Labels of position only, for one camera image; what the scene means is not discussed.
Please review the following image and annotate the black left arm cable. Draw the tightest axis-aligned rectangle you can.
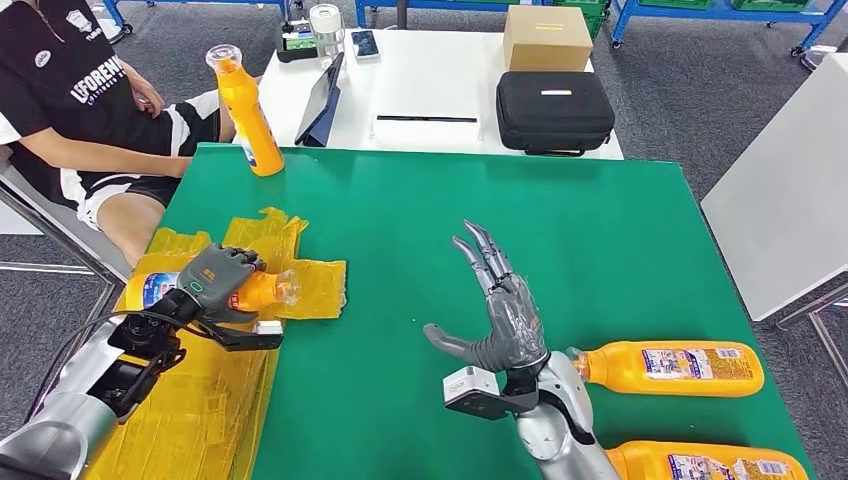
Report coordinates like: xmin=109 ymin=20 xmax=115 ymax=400
xmin=42 ymin=308 xmax=201 ymax=407

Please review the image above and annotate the tablet in blue cover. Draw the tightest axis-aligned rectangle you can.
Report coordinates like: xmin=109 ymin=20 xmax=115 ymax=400
xmin=294 ymin=52 xmax=346 ymax=148

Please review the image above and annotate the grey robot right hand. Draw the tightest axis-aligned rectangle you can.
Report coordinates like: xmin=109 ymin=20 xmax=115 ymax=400
xmin=422 ymin=219 xmax=551 ymax=374

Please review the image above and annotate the white flat box black slot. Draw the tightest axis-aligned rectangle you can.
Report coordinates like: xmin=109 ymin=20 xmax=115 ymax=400
xmin=370 ymin=76 xmax=484 ymax=150

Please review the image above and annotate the blue metal rack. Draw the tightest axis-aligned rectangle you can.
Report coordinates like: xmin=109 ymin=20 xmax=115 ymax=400
xmin=355 ymin=0 xmax=609 ymax=31
xmin=608 ymin=0 xmax=848 ymax=60
xmin=100 ymin=0 xmax=294 ymax=34

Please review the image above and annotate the yellow tape patch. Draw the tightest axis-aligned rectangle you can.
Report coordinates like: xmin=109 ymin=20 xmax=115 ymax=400
xmin=82 ymin=206 xmax=348 ymax=480

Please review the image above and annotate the person's left hand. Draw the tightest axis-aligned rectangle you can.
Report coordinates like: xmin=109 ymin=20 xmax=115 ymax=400
xmin=122 ymin=60 xmax=167 ymax=119

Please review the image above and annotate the black zip case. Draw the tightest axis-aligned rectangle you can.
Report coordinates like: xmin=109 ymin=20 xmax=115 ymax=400
xmin=495 ymin=70 xmax=616 ymax=158

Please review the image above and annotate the brown cardboard box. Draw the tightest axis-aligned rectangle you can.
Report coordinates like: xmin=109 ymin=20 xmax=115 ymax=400
xmin=502 ymin=5 xmax=594 ymax=73

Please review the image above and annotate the person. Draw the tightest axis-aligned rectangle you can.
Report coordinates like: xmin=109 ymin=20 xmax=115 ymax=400
xmin=0 ymin=0 xmax=238 ymax=266

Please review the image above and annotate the orange detergent bottle clear cap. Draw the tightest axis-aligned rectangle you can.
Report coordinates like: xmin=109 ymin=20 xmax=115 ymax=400
xmin=205 ymin=43 xmax=286 ymax=178
xmin=606 ymin=440 xmax=811 ymax=480
xmin=124 ymin=268 xmax=303 ymax=314
xmin=569 ymin=340 xmax=766 ymax=399

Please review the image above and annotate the black smartphone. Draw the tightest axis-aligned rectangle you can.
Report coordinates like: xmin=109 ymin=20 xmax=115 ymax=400
xmin=351 ymin=29 xmax=382 ymax=62

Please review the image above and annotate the green plastic crate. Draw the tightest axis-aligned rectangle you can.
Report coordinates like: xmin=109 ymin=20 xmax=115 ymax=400
xmin=731 ymin=0 xmax=819 ymax=13
xmin=639 ymin=0 xmax=720 ymax=11
xmin=555 ymin=0 xmax=609 ymax=40

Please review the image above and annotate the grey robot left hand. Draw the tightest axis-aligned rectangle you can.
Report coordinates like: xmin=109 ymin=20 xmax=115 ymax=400
xmin=175 ymin=243 xmax=266 ymax=326

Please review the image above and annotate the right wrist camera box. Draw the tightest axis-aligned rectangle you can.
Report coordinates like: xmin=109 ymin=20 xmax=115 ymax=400
xmin=442 ymin=366 xmax=541 ymax=422

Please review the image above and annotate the white table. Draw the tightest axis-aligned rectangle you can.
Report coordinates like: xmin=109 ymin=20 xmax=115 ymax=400
xmin=254 ymin=29 xmax=625 ymax=160
xmin=700 ymin=52 xmax=848 ymax=392

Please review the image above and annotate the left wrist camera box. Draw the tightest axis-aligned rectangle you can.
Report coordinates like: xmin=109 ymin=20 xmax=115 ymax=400
xmin=198 ymin=317 xmax=286 ymax=352

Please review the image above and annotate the grey metal chair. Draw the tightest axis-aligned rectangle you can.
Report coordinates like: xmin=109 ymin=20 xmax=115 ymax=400
xmin=0 ymin=142 xmax=134 ymax=425

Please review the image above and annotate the black handheld screen device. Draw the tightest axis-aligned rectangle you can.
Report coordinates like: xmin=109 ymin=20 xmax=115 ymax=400
xmin=276 ymin=21 xmax=320 ymax=65

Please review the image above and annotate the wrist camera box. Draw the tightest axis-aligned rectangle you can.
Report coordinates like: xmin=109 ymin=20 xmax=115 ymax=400
xmin=198 ymin=317 xmax=286 ymax=352
xmin=442 ymin=366 xmax=541 ymax=422

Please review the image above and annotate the clear glass jar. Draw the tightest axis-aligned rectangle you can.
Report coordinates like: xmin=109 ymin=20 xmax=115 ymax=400
xmin=309 ymin=3 xmax=346 ymax=66

